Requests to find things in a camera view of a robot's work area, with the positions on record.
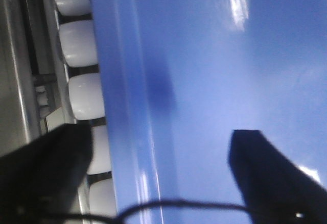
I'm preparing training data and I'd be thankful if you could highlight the blue plastic tray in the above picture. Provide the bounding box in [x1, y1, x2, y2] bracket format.
[90, 0, 326, 211]

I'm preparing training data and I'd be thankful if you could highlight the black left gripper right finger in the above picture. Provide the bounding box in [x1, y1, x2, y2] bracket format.
[228, 130, 326, 223]

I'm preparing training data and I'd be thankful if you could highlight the black cable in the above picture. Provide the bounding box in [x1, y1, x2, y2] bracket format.
[45, 198, 251, 224]

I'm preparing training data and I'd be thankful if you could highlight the grey metal conveyor rail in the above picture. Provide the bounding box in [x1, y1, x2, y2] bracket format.
[1, 0, 74, 151]

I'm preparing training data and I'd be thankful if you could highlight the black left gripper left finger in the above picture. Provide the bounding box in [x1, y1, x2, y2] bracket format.
[1, 124, 92, 223]

